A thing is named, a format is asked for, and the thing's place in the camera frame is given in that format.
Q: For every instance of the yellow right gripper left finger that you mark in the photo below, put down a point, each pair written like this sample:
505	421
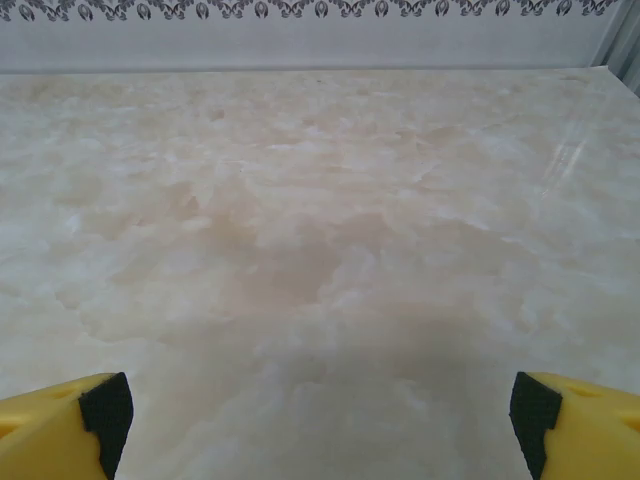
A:
45	430

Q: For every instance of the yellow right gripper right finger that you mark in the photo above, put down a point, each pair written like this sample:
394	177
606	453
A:
595	430

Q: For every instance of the aluminium frame post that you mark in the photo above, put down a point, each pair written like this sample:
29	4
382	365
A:
625	50

